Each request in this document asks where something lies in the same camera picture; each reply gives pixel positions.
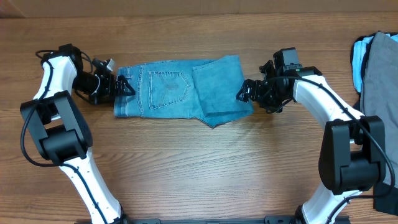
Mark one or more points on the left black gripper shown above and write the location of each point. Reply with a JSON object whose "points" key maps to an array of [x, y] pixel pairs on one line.
{"points": [[110, 91]]}

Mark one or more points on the light blue denim jeans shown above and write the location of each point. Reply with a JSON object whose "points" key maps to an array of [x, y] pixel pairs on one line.
{"points": [[203, 89]]}

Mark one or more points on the light blue folded garment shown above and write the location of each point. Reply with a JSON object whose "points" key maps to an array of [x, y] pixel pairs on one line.
{"points": [[359, 62]]}

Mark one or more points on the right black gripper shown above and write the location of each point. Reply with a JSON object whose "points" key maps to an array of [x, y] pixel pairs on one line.
{"points": [[258, 88]]}

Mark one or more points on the grey folded garment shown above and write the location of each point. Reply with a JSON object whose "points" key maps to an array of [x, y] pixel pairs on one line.
{"points": [[379, 96]]}

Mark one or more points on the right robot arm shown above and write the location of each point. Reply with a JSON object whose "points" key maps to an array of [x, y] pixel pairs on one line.
{"points": [[353, 163]]}

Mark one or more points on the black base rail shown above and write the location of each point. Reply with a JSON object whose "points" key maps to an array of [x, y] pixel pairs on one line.
{"points": [[211, 221]]}

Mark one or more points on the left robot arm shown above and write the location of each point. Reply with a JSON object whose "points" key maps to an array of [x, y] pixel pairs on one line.
{"points": [[55, 133]]}

